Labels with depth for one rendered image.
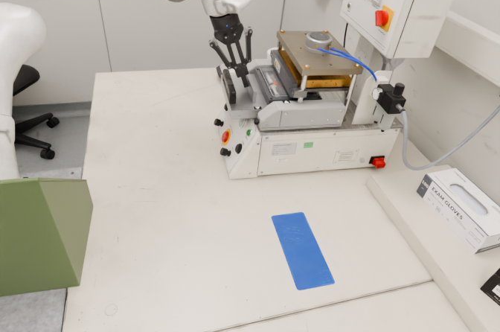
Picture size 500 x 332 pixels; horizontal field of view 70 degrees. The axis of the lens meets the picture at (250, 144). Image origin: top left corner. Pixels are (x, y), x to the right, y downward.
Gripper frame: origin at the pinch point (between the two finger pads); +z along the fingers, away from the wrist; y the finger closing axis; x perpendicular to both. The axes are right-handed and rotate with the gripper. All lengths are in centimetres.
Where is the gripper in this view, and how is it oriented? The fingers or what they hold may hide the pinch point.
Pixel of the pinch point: (242, 75)
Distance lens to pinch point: 110.5
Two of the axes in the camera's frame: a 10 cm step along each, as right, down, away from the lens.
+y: -9.5, 3.1, 0.3
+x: 1.8, 6.2, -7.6
